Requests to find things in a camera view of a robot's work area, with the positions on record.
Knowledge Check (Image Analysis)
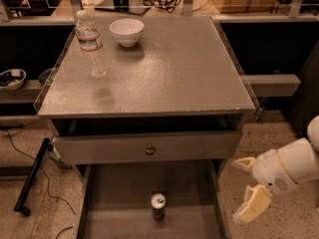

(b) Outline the dark glass bowl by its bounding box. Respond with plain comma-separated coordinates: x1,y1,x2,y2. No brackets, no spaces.
38,68,58,85

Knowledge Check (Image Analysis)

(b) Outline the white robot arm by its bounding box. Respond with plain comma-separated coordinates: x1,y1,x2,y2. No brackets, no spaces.
231,117,319,224

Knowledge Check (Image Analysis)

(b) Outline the black monitor stand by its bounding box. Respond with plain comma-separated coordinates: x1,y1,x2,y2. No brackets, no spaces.
95,0,150,15

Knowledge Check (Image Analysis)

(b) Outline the round brass drawer knob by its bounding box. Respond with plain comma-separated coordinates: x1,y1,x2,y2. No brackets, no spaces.
146,145,156,155

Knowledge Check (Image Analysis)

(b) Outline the bowl with small items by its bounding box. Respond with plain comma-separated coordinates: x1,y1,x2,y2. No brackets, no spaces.
0,69,26,91

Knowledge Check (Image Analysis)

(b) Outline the grey side shelf ledge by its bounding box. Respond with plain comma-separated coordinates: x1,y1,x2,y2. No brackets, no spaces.
244,74,301,97

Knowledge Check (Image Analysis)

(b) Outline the grey drawer cabinet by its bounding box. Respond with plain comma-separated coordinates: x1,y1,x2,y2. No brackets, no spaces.
33,15,260,239

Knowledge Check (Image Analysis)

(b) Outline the grey open middle drawer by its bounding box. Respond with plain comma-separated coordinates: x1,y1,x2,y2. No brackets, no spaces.
72,160,231,239

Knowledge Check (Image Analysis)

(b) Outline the clear plastic water bottle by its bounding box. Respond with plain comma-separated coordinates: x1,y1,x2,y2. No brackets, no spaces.
75,10,107,79

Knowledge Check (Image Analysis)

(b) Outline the black bar on floor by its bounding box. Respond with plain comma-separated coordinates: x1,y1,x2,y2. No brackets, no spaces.
14,138,50,216

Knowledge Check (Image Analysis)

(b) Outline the grey top drawer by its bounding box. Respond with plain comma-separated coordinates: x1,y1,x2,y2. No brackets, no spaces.
53,130,241,164

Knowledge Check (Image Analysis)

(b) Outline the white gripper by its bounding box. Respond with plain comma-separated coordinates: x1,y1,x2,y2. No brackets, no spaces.
231,149,297,224

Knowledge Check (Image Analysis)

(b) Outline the black floor cable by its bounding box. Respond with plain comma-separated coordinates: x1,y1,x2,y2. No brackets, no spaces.
0,124,78,239

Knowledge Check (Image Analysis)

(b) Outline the redbull can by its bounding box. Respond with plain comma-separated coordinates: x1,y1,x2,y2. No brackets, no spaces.
151,193,166,220

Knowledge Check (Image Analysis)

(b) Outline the white ceramic bowl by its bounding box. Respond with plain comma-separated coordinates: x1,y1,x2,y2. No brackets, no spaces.
110,18,145,47

